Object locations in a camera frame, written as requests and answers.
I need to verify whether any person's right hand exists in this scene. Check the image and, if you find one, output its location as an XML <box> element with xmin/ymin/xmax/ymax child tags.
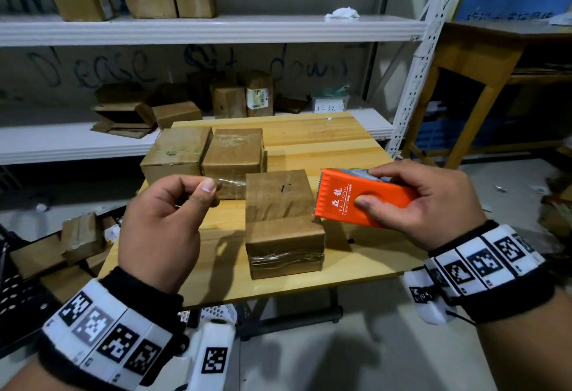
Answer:
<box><xmin>353</xmin><ymin>159</ymin><xmax>488</xmax><ymax>252</ymax></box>

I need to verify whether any person's left hand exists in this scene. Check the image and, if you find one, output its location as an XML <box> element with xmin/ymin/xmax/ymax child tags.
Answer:
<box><xmin>118</xmin><ymin>174</ymin><xmax>221</xmax><ymax>294</ymax></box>

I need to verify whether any orange cutter box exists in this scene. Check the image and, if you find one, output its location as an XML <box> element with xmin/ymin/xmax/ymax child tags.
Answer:
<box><xmin>313</xmin><ymin>168</ymin><xmax>419</xmax><ymax>229</ymax></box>

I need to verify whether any person's right forearm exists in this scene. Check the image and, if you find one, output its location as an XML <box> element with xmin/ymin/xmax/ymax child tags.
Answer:
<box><xmin>475</xmin><ymin>287</ymin><xmax>572</xmax><ymax>391</ymax></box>

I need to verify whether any taped brown cardboard box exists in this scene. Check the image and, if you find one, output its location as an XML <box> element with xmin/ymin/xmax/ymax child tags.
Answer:
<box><xmin>140</xmin><ymin>126</ymin><xmax>213</xmax><ymax>185</ymax></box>
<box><xmin>201</xmin><ymin>128</ymin><xmax>265</xmax><ymax>200</ymax></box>
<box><xmin>245</xmin><ymin>169</ymin><xmax>326</xmax><ymax>280</ymax></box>

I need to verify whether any cluster of shelf cardboard boxes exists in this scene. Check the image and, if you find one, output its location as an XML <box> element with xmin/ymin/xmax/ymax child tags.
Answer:
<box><xmin>91</xmin><ymin>70</ymin><xmax>310</xmax><ymax>139</ymax></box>

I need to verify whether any small white handwritten box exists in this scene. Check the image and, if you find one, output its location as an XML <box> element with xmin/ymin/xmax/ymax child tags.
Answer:
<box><xmin>311</xmin><ymin>94</ymin><xmax>350</xmax><ymax>114</ymax></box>

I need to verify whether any right marker wristband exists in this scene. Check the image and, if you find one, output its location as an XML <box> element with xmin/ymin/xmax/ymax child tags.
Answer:
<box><xmin>424</xmin><ymin>220</ymin><xmax>557</xmax><ymax>325</ymax></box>

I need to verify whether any marker wristband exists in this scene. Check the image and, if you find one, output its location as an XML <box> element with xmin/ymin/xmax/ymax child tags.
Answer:
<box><xmin>424</xmin><ymin>220</ymin><xmax>557</xmax><ymax>325</ymax></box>
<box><xmin>38</xmin><ymin>266</ymin><xmax>189</xmax><ymax>391</ymax></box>

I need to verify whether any crushed small cardboard box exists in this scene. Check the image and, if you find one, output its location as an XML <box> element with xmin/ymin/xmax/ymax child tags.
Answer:
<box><xmin>60</xmin><ymin>212</ymin><xmax>106</xmax><ymax>265</ymax></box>

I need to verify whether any black table base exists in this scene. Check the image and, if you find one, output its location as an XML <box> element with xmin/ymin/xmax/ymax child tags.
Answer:
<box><xmin>236</xmin><ymin>287</ymin><xmax>345</xmax><ymax>341</ymax></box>

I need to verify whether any white metal shelving unit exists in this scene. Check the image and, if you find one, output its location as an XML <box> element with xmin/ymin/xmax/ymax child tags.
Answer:
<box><xmin>0</xmin><ymin>0</ymin><xmax>463</xmax><ymax>166</ymax></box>

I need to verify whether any left marker wristband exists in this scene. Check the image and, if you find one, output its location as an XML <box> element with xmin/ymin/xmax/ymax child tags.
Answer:
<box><xmin>38</xmin><ymin>266</ymin><xmax>189</xmax><ymax>391</ymax></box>

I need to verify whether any flattened cardboard pile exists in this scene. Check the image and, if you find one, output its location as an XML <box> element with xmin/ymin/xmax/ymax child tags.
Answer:
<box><xmin>9</xmin><ymin>216</ymin><xmax>122</xmax><ymax>303</ymax></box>

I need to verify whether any wooden desk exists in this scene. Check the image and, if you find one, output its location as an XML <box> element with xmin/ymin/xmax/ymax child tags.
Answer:
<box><xmin>401</xmin><ymin>21</ymin><xmax>572</xmax><ymax>170</ymax></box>

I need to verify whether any crumpled white tissue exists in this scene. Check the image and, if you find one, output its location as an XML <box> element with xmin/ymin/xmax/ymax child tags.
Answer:
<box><xmin>324</xmin><ymin>7</ymin><xmax>360</xmax><ymax>21</ymax></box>

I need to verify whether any black plastic crate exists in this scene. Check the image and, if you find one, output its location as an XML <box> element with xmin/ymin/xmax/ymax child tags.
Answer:
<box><xmin>0</xmin><ymin>224</ymin><xmax>61</xmax><ymax>356</ymax></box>

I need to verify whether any blue board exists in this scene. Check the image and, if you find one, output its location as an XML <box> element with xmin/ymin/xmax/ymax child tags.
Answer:
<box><xmin>453</xmin><ymin>0</ymin><xmax>572</xmax><ymax>23</ymax></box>

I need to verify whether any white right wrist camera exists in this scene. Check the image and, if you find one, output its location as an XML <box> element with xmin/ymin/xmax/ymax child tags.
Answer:
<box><xmin>403</xmin><ymin>267</ymin><xmax>457</xmax><ymax>326</ymax></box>

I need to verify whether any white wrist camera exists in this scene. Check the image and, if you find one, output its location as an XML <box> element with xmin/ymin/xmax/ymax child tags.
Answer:
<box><xmin>403</xmin><ymin>267</ymin><xmax>457</xmax><ymax>326</ymax></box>
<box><xmin>179</xmin><ymin>305</ymin><xmax>238</xmax><ymax>391</ymax></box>

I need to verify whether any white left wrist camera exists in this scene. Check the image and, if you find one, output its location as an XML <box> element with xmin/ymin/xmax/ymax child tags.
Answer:
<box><xmin>179</xmin><ymin>305</ymin><xmax>238</xmax><ymax>391</ymax></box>

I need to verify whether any dark wall pipe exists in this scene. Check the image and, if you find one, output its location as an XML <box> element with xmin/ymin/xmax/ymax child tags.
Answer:
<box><xmin>362</xmin><ymin>0</ymin><xmax>399</xmax><ymax>102</ymax></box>

